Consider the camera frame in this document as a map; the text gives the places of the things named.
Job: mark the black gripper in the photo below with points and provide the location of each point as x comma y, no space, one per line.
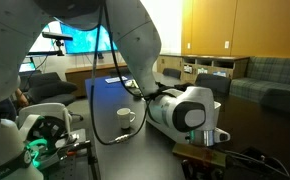
201,171

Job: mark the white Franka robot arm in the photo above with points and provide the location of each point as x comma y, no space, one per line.
5,50

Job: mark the white plastic basket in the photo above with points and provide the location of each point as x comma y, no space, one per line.
165,131

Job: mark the white mug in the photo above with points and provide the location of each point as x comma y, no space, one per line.
125,116

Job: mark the wooden shelf cabinet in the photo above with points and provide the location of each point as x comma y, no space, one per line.
218,63

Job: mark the green plaid couch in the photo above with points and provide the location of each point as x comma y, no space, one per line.
275,76

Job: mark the white keyboard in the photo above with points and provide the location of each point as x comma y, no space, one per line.
115,79

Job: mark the low wooden credenza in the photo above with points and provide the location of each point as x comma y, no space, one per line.
81,75

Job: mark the black swivel office chair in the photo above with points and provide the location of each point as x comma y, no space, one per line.
55,88

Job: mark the small background screen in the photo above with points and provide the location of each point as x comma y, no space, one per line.
27,67

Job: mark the cyan monitor screen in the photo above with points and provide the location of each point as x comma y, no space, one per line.
40,45

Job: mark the seated person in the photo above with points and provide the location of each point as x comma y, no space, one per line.
5,108

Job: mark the white wall switch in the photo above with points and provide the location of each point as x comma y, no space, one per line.
188,45

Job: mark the white wall outlet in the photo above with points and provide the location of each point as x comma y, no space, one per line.
226,44

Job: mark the large wall TV screen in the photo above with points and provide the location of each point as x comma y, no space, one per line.
81,41

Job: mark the black camera stand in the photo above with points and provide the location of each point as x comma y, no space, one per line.
60,48

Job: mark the black stereo camera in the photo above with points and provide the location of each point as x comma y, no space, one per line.
56,36

